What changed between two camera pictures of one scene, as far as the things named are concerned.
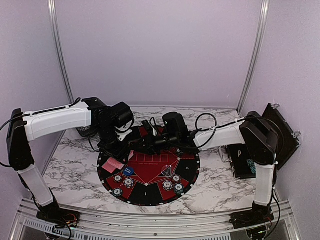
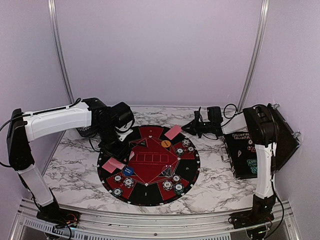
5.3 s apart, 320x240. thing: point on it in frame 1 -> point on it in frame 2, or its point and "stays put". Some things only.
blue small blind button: x=128 y=171 stays put
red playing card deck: x=131 y=155 stays put
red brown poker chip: x=176 y=178 stays put
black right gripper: x=147 y=140 -> x=193 y=127
